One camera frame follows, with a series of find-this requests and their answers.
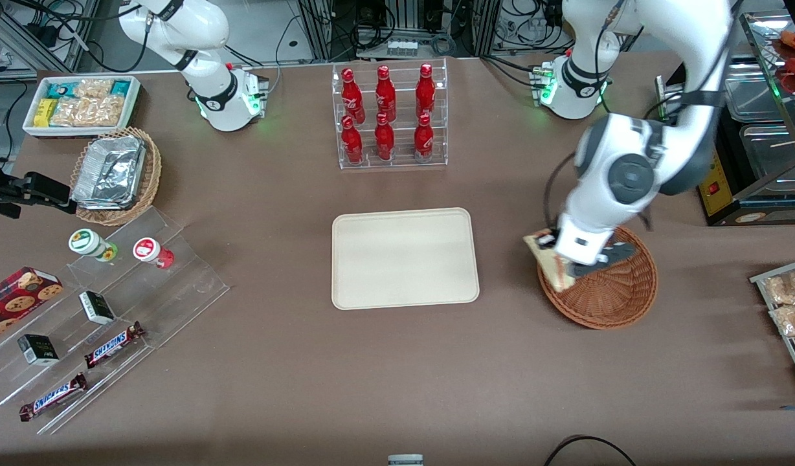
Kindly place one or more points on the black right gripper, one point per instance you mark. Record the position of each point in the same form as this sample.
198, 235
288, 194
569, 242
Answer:
40, 188

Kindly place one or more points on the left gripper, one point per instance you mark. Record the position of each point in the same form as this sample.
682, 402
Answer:
556, 233

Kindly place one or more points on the triangular sandwich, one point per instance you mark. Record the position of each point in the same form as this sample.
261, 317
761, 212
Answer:
551, 260

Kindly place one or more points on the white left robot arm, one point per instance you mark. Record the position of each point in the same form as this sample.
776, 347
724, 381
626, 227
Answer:
630, 168

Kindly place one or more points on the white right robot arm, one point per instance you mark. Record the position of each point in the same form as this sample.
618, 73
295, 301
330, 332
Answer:
210, 77

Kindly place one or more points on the brown round wicker basket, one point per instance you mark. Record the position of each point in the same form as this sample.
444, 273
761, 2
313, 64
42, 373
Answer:
617, 298

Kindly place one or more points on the light tan wicker basket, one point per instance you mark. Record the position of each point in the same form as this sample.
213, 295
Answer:
148, 175

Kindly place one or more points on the cream plastic tray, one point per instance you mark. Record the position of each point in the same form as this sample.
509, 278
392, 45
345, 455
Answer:
404, 259

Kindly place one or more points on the green lidded cup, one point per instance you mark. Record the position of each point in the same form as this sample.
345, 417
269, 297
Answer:
87, 241

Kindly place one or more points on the silver foil packets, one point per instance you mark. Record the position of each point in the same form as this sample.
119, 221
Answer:
109, 171

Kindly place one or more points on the white plastic snack bin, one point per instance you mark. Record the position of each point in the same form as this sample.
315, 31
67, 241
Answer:
80, 132

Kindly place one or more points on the red plaid cookie box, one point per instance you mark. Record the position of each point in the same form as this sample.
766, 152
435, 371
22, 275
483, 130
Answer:
15, 298

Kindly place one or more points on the yellow snack pack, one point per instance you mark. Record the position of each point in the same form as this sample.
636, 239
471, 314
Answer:
43, 111

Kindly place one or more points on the clear bag of nuts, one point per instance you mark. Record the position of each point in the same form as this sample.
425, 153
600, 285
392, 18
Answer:
94, 87
87, 113

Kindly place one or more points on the small black box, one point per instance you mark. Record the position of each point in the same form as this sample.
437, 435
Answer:
96, 307
38, 349

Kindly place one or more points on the red lidded cup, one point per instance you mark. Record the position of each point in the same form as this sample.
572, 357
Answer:
148, 250

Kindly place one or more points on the teal snack pack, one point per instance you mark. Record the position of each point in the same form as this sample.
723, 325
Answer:
59, 88
120, 86

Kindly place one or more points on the Snickers chocolate bar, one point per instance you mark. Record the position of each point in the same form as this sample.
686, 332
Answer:
51, 396
112, 344

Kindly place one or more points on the clear acrylic bottle rack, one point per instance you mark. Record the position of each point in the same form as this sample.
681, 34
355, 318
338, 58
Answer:
436, 158

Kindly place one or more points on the clear acrylic stepped shelf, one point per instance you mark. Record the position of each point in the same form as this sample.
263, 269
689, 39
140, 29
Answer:
177, 285

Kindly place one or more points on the black food warmer cabinet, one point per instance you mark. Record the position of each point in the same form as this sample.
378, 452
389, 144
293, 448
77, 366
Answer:
715, 175

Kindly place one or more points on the red cola bottle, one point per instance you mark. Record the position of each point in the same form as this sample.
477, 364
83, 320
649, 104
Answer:
385, 92
425, 90
352, 141
352, 94
423, 139
384, 139

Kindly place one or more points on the clear snack bag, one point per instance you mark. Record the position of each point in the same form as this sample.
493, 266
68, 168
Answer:
786, 288
792, 319

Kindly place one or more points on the steel food pan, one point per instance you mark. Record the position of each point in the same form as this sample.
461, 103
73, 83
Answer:
776, 158
753, 90

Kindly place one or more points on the white power strip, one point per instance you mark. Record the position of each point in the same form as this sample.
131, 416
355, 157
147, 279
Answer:
402, 47

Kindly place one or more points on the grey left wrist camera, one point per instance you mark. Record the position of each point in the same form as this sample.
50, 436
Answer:
621, 252

